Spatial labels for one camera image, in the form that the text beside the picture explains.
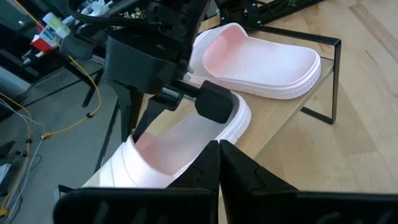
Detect red box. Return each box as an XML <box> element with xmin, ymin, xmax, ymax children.
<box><xmin>30</xmin><ymin>35</ymin><xmax>53</xmax><ymax>54</ymax></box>

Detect white green cylinder container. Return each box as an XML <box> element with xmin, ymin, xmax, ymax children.
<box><xmin>42</xmin><ymin>12</ymin><xmax>72</xmax><ymax>35</ymax></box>

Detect wooden shelf black metal frame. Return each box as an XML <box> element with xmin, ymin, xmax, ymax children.
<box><xmin>141</xmin><ymin>23</ymin><xmax>342</xmax><ymax>160</ymax></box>

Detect pink slide sandal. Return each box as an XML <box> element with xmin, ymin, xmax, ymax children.
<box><xmin>188</xmin><ymin>22</ymin><xmax>323</xmax><ymax>100</ymax></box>
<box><xmin>82</xmin><ymin>90</ymin><xmax>252</xmax><ymax>189</ymax></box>

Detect black desk slanted legs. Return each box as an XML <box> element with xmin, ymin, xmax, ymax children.
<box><xmin>0</xmin><ymin>30</ymin><xmax>105</xmax><ymax>109</ymax></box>

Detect black aluminium table frame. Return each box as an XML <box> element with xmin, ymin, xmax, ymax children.
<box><xmin>93</xmin><ymin>98</ymin><xmax>122</xmax><ymax>174</ymax></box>

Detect white floor cable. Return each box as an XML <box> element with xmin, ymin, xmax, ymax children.
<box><xmin>0</xmin><ymin>99</ymin><xmax>47</xmax><ymax>212</ymax></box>

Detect yellow floor cable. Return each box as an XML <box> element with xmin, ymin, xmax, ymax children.
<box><xmin>0</xmin><ymin>91</ymin><xmax>32</xmax><ymax>218</ymax></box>

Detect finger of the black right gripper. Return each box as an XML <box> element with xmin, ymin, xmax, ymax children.
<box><xmin>132</xmin><ymin>95</ymin><xmax>182</xmax><ymax>143</ymax></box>
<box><xmin>108</xmin><ymin>81</ymin><xmax>137</xmax><ymax>143</ymax></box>

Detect blue white box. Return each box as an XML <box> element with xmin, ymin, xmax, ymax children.
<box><xmin>39</xmin><ymin>26</ymin><xmax>62</xmax><ymax>47</ymax></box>

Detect potted plant white flowers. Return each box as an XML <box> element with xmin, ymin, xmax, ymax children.
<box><xmin>123</xmin><ymin>6</ymin><xmax>147</xmax><ymax>20</ymax></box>

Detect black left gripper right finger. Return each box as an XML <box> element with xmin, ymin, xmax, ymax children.
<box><xmin>219</xmin><ymin>139</ymin><xmax>398</xmax><ymax>224</ymax></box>

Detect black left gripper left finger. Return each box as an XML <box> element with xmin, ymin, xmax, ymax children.
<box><xmin>52</xmin><ymin>139</ymin><xmax>221</xmax><ymax>224</ymax></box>

